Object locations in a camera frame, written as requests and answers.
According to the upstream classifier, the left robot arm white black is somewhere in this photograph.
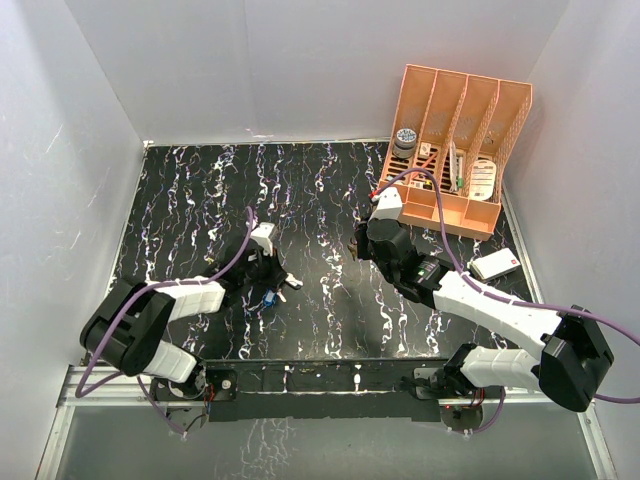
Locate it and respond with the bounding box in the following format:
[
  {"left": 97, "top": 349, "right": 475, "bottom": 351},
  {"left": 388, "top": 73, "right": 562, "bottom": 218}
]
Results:
[{"left": 80, "top": 240, "right": 303, "bottom": 399}]

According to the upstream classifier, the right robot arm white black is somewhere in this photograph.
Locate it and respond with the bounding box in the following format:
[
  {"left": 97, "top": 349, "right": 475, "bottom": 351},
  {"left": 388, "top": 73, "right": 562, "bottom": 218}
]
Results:
[{"left": 349, "top": 219, "right": 614, "bottom": 412}]

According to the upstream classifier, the key with blue tag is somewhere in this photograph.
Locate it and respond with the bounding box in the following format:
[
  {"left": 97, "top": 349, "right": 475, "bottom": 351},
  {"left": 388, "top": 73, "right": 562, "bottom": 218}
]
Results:
[{"left": 262, "top": 290, "right": 286, "bottom": 307}]

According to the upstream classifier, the round patterned tin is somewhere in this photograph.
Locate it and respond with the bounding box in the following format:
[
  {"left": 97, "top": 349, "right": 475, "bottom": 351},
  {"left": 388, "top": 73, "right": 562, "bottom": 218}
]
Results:
[{"left": 392, "top": 128, "right": 418, "bottom": 159}]

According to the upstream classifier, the white red-dot box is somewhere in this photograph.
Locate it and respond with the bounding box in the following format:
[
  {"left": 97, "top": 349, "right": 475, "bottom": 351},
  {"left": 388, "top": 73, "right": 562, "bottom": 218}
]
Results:
[{"left": 468, "top": 248, "right": 521, "bottom": 282}]

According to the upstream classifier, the white packaged card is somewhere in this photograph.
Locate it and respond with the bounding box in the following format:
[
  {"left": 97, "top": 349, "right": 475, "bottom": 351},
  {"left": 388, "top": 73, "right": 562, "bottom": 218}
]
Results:
[{"left": 469, "top": 159, "right": 497, "bottom": 201}]

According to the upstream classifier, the peach desk organizer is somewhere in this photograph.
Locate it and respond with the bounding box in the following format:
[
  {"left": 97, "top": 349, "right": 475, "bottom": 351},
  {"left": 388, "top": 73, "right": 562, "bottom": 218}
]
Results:
[{"left": 379, "top": 65, "right": 533, "bottom": 241}]

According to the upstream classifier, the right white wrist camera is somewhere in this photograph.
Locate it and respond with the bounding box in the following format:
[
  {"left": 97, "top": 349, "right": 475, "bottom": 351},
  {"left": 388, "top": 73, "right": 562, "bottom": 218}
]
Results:
[{"left": 371, "top": 187, "right": 403, "bottom": 220}]

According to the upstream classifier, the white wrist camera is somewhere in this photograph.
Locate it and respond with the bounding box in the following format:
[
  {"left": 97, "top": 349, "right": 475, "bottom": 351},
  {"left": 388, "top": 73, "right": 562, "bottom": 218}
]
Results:
[
  {"left": 250, "top": 222, "right": 277, "bottom": 256},
  {"left": 371, "top": 187, "right": 403, "bottom": 220}
]

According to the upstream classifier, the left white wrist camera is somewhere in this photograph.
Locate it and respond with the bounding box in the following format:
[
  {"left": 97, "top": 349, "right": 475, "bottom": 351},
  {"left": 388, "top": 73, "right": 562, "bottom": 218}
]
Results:
[{"left": 250, "top": 222, "right": 277, "bottom": 256}]

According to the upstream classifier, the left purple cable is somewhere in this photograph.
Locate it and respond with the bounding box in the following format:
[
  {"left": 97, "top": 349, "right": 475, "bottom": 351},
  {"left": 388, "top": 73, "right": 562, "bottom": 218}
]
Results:
[{"left": 74, "top": 206, "right": 256, "bottom": 434}]

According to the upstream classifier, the purple cable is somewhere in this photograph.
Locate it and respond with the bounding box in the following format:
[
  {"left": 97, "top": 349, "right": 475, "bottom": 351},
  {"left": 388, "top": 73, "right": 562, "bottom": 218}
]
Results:
[
  {"left": 375, "top": 167, "right": 640, "bottom": 434},
  {"left": 74, "top": 206, "right": 256, "bottom": 434}
]

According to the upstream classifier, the aluminium front rail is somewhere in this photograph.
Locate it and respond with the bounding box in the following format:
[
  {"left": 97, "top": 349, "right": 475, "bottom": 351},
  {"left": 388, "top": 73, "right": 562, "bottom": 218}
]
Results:
[{"left": 38, "top": 360, "right": 617, "bottom": 479}]

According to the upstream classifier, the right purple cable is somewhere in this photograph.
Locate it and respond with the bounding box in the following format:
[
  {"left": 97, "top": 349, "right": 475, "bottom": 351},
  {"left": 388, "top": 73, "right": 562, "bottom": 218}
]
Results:
[{"left": 375, "top": 167, "right": 640, "bottom": 434}]

